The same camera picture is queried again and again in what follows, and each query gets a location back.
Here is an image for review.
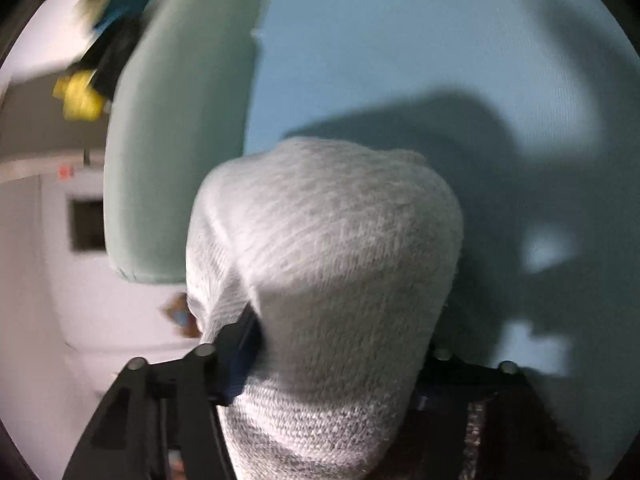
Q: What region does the cardboard box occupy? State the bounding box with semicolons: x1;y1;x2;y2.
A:
162;292;201;339

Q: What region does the grey knitted sweater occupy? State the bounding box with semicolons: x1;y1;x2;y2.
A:
186;138;463;479

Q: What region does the dark window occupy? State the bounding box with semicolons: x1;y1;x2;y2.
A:
68;198;105;252

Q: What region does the yellow plastic bag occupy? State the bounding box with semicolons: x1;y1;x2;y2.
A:
52;70;106;122

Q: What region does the green sofa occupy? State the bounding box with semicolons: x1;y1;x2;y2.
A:
103;0;262;285

